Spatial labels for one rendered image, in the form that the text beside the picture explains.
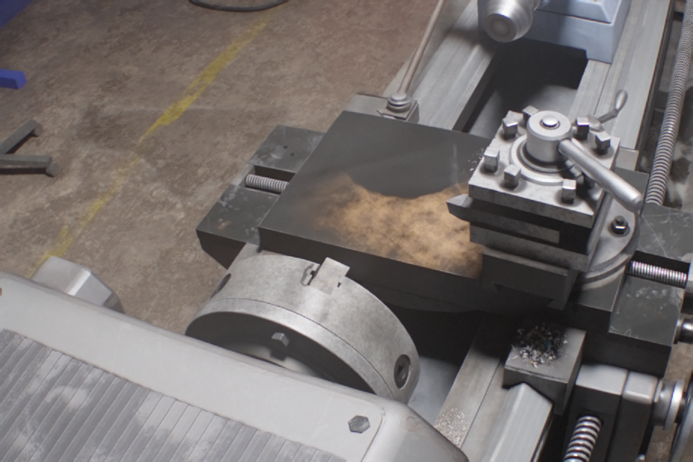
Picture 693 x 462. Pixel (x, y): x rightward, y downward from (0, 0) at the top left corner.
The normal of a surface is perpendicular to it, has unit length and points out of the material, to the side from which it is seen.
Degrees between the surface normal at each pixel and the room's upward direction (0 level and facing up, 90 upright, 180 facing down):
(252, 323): 90
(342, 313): 31
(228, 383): 0
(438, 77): 0
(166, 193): 0
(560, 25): 90
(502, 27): 90
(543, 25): 90
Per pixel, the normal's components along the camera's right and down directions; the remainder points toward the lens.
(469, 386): -0.10, -0.72
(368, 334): 0.58, -0.35
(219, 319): -0.40, 0.66
